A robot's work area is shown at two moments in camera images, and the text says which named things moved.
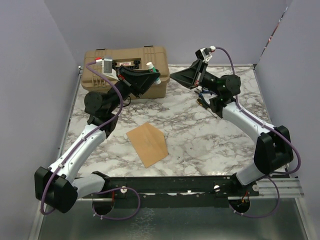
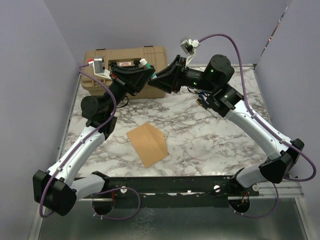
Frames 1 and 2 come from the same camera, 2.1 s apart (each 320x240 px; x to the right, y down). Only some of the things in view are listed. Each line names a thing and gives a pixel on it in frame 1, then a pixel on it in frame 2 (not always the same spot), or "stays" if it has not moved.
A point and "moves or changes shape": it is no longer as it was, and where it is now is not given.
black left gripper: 137,81 stays
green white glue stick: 151,69 moves or changes shape
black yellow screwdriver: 202,103 stays
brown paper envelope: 149,142 stays
